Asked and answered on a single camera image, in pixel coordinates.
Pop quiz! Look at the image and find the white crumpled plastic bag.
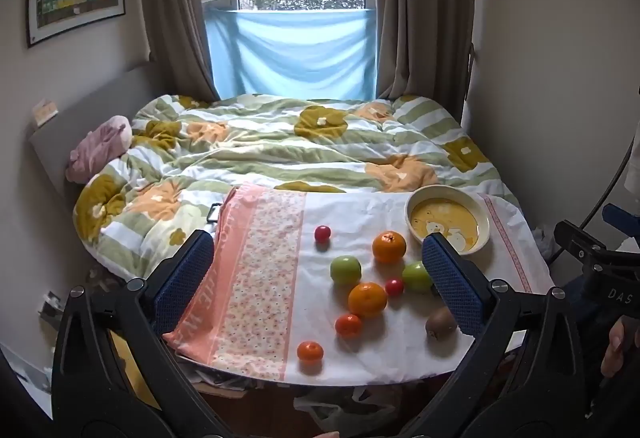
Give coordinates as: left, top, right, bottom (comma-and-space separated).
530, 225, 558, 264

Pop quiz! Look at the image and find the floral striped duvet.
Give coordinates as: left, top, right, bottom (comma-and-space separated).
72, 93, 523, 279

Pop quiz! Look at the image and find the green apple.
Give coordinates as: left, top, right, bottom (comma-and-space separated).
329, 255, 362, 285
402, 261, 434, 294

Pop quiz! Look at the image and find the person's right hand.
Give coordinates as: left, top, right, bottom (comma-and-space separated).
600, 318, 627, 379

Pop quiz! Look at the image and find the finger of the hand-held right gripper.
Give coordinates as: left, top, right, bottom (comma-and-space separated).
553, 219, 608, 264
601, 203, 640, 233

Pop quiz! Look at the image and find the small mandarin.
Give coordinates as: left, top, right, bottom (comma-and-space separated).
335, 313, 363, 338
297, 340, 324, 364

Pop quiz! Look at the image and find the cream yellow bowl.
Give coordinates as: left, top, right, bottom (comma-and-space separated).
404, 184, 492, 259

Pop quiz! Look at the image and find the pink cloth bundle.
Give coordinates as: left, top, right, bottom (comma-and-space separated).
66, 114, 133, 184

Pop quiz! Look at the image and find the brown kiwi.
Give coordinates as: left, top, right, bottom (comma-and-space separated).
425, 305, 458, 341

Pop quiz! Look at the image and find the grey headboard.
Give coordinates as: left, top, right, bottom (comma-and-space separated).
27, 60, 166, 196

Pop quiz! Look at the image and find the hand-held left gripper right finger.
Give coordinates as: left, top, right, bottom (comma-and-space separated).
405, 232, 596, 438

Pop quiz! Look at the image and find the large orange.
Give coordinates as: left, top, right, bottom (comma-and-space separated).
348, 282, 388, 319
371, 230, 407, 265

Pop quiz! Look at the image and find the dark upright pole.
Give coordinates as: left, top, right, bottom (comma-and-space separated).
466, 43, 476, 119

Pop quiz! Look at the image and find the small label card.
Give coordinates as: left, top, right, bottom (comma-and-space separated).
32, 100, 58, 125

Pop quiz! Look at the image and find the clear plastic bag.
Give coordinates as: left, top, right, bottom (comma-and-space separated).
292, 385, 396, 434

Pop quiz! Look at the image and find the light blue cloth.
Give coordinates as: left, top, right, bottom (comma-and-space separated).
204, 8, 378, 101

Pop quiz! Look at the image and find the black curved bar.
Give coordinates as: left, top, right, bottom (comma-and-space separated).
582, 118, 640, 229

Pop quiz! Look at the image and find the white pink floral tablecloth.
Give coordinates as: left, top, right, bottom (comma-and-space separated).
162, 183, 556, 384

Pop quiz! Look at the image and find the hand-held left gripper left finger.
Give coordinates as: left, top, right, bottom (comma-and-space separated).
50, 229, 236, 438

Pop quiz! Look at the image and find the brown curtain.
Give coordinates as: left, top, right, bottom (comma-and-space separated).
137, 0, 221, 101
365, 0, 476, 101

